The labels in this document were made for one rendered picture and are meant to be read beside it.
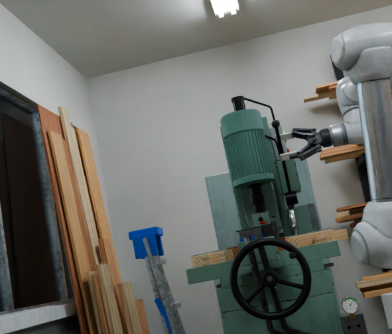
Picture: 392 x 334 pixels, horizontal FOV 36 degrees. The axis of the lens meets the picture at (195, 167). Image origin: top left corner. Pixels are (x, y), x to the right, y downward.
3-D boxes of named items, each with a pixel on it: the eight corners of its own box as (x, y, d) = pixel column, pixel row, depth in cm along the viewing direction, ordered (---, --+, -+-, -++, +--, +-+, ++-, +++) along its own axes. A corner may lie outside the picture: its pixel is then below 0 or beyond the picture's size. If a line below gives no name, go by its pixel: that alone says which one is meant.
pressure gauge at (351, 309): (344, 320, 217) (339, 297, 219) (343, 319, 221) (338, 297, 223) (362, 317, 217) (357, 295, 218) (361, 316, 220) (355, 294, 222)
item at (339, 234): (210, 265, 250) (208, 255, 251) (211, 265, 252) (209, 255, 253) (348, 238, 243) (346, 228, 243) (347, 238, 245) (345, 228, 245)
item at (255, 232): (240, 242, 226) (237, 227, 227) (242, 242, 237) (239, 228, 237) (274, 235, 224) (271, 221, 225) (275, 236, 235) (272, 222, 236)
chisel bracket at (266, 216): (255, 234, 245) (251, 214, 247) (257, 236, 259) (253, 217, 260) (273, 231, 244) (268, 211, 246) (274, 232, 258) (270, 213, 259)
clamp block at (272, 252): (241, 266, 223) (236, 242, 225) (244, 266, 237) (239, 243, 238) (280, 259, 221) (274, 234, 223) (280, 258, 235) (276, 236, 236)
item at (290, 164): (282, 193, 268) (276, 161, 270) (283, 195, 276) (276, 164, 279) (302, 189, 266) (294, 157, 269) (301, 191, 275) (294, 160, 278)
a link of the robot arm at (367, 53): (438, 267, 181) (369, 278, 178) (411, 260, 197) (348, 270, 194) (405, 14, 181) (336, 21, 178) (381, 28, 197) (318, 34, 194)
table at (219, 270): (183, 285, 226) (180, 270, 227) (196, 282, 256) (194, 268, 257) (343, 255, 218) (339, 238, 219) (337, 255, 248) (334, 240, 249)
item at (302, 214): (292, 235, 262) (286, 209, 264) (292, 236, 269) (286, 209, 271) (314, 231, 261) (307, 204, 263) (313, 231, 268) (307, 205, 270)
